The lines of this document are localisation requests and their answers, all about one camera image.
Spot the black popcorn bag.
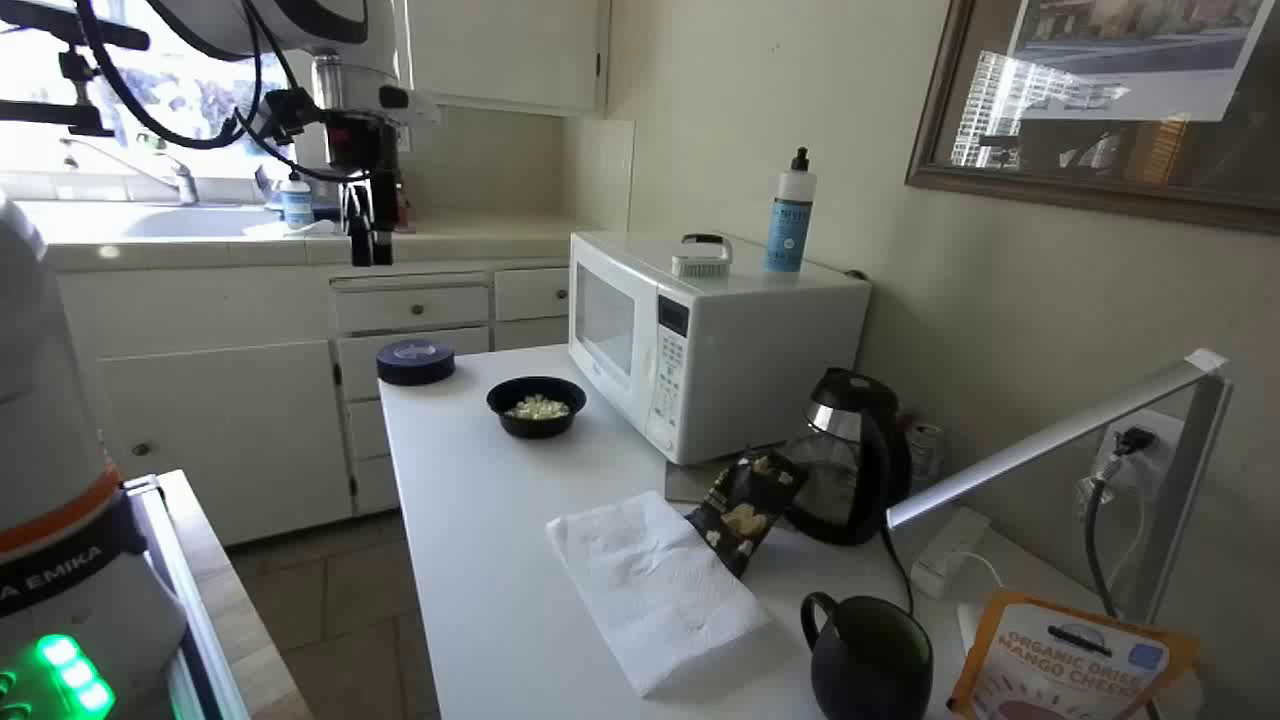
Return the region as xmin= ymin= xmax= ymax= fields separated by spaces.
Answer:
xmin=686 ymin=447 xmax=812 ymax=578

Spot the white kitchen sink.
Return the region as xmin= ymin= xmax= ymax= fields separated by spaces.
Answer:
xmin=121 ymin=201 xmax=298 ymax=242

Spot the black power cable with plug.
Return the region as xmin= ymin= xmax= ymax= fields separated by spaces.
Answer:
xmin=1080 ymin=425 xmax=1159 ymax=622

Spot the chrome sink faucet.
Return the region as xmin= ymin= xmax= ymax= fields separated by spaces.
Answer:
xmin=59 ymin=132 xmax=208 ymax=213

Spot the robot stand with metal edge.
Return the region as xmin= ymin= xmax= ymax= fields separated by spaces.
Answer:
xmin=121 ymin=464 xmax=319 ymax=720

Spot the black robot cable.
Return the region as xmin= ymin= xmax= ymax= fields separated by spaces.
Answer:
xmin=72 ymin=0 xmax=360 ymax=187

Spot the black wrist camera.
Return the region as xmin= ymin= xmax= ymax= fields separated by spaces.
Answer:
xmin=253 ymin=85 xmax=331 ymax=152

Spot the orange snack package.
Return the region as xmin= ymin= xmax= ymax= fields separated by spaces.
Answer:
xmin=946 ymin=586 xmax=1199 ymax=720

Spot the small white tape dispenser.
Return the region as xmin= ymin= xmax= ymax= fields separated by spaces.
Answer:
xmin=668 ymin=230 xmax=738 ymax=279

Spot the white microwave oven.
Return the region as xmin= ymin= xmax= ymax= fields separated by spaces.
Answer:
xmin=565 ymin=229 xmax=876 ymax=469

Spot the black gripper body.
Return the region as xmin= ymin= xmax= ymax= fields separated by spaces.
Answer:
xmin=319 ymin=109 xmax=406 ymax=223

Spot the framed wall picture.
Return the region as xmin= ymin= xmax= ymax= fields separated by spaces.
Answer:
xmin=903 ymin=0 xmax=1280 ymax=239

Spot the black mug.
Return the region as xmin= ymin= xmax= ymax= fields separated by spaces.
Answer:
xmin=795 ymin=586 xmax=942 ymax=720

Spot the black bowl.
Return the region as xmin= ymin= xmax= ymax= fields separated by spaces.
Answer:
xmin=483 ymin=373 xmax=591 ymax=443

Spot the kitchen base cabinet with drawers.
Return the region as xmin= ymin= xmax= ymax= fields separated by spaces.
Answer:
xmin=48 ymin=250 xmax=576 ymax=551

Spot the black electric kettle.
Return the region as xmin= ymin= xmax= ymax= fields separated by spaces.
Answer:
xmin=779 ymin=364 xmax=920 ymax=548

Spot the white paper napkin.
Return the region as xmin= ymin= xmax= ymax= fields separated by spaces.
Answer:
xmin=543 ymin=488 xmax=779 ymax=700

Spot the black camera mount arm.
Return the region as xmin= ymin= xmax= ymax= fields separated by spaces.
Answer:
xmin=0 ymin=0 xmax=155 ymax=138

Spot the blue spray bottle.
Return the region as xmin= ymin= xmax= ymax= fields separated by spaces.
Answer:
xmin=763 ymin=142 xmax=822 ymax=277

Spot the popcorn heap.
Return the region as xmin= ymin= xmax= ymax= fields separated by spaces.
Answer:
xmin=504 ymin=391 xmax=571 ymax=429

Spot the black duct tape roll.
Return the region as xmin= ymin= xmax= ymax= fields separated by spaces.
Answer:
xmin=372 ymin=335 xmax=462 ymax=389

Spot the clear soap bottle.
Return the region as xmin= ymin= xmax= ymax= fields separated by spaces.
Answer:
xmin=271 ymin=167 xmax=319 ymax=230

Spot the white wall cabinet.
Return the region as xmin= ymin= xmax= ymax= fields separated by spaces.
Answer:
xmin=398 ymin=0 xmax=613 ymax=118

